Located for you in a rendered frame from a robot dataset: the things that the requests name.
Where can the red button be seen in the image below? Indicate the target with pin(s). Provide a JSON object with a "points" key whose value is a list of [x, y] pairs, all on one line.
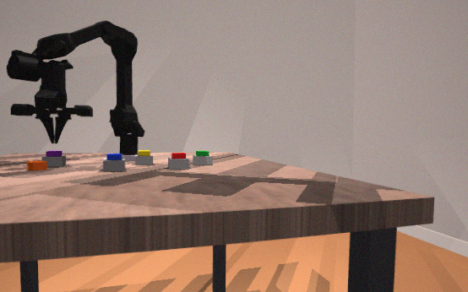
{"points": [[178, 161]]}

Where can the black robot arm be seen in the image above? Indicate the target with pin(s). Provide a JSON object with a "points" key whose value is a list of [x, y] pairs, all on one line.
{"points": [[30, 67]]}

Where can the yellow button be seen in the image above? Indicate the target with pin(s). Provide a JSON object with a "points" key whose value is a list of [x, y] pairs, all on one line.
{"points": [[144, 158]]}

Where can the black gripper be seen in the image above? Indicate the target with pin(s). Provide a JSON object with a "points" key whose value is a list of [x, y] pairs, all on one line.
{"points": [[44, 115]]}

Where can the purple button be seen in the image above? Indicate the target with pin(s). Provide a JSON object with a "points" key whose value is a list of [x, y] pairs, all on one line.
{"points": [[54, 159]]}

